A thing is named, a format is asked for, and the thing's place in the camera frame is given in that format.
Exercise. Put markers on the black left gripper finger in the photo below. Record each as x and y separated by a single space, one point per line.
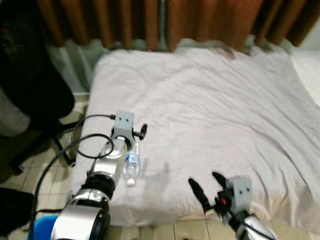
144 129

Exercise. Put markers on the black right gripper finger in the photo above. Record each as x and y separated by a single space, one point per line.
219 178
199 192

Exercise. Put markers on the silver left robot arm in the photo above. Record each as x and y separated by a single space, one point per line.
80 220

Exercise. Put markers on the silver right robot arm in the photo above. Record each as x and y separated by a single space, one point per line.
257 230

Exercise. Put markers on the clear plastic water bottle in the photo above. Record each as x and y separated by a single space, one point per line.
132 165

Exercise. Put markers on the light grey blanket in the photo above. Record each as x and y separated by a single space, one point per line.
200 115

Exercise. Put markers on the pale sheer curtain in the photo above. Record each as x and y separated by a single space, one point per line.
70 65

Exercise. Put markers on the brown curtain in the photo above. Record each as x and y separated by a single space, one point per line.
100 22
225 22

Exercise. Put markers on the black office chair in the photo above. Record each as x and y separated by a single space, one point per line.
30 75

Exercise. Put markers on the light grey fabric item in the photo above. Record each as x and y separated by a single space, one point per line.
10 117

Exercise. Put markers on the blue plastic bin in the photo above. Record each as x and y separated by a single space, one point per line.
42 229

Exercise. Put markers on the black bag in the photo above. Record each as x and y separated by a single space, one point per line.
15 210

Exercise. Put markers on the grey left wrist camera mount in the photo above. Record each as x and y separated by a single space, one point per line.
124 122

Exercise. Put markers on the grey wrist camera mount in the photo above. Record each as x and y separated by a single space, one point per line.
124 122
240 192

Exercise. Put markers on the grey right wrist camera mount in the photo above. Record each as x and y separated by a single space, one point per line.
240 192

